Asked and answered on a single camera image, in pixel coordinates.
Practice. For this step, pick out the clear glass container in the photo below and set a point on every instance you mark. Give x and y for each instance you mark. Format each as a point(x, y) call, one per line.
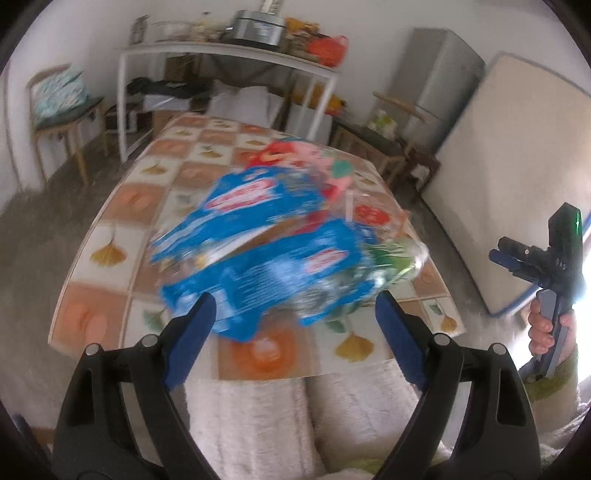
point(173, 31)

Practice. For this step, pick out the yellow bag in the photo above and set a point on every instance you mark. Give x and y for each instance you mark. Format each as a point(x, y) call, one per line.
point(332, 106)

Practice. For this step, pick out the white sacks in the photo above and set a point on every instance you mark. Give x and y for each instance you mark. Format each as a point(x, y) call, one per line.
point(244, 104)

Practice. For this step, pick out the silver rice cooker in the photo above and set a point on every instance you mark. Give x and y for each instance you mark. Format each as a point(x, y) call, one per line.
point(256, 27)

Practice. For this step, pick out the light wooden chair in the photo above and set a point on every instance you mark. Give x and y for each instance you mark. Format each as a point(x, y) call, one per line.
point(369, 138)

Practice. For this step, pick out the patterned seat cushion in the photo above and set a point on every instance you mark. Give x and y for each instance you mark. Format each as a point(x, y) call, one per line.
point(60, 97)

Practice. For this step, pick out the blue hoop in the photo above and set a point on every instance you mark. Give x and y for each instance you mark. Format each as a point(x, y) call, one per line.
point(517, 304)

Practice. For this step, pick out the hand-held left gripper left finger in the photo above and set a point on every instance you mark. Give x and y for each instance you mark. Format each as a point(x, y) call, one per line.
point(194, 341)

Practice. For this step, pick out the black clothing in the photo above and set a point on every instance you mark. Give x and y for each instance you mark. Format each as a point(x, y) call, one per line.
point(157, 87)

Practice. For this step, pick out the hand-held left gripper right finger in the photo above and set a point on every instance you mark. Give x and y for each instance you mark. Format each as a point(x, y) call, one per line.
point(401, 337)

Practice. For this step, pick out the grey refrigerator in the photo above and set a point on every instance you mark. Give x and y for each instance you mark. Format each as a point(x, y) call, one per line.
point(429, 83)

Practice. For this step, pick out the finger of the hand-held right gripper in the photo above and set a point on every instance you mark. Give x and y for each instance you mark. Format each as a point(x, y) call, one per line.
point(517, 244)
point(508, 264)

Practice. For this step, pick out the wooden chair with dark seat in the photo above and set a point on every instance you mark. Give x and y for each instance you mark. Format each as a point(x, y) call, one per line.
point(55, 134)

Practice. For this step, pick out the person's right hand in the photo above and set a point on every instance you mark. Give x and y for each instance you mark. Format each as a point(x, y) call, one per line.
point(540, 327)

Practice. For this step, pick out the orange plastic bag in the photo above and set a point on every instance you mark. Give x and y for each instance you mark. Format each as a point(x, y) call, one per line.
point(328, 50)

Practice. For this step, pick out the person's right forearm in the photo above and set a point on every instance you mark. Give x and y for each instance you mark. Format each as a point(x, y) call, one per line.
point(554, 383)

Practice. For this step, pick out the white shelf table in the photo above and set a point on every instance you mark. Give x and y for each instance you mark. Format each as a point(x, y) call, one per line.
point(207, 48)

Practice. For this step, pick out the beige mattress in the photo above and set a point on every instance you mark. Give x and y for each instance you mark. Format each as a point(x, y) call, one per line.
point(498, 161)

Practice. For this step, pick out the dark wooden stool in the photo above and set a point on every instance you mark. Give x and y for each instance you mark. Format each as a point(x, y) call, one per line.
point(422, 168)

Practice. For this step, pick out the red label clear wrapper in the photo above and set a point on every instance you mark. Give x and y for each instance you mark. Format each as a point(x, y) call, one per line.
point(369, 214)

